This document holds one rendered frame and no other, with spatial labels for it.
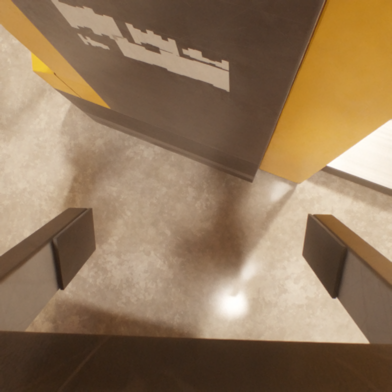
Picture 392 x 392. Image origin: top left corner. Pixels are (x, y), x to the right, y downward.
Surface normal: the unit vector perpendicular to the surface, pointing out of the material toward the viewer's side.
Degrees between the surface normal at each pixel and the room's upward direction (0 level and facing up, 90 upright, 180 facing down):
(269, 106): 90
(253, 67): 90
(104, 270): 0
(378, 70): 90
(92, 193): 0
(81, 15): 90
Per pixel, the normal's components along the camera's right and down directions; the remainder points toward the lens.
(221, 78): -0.39, 0.92
